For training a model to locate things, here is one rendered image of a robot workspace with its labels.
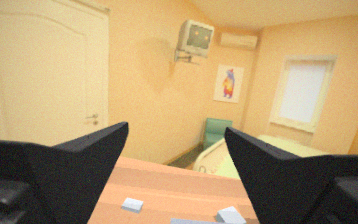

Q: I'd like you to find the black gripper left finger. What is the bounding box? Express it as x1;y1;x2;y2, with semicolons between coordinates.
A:
0;121;129;224

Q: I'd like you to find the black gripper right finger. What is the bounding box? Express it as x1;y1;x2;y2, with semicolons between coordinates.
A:
225;127;358;224

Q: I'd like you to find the grey rectangular block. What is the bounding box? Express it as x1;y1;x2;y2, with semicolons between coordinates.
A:
215;206;247;224
121;197;143;214

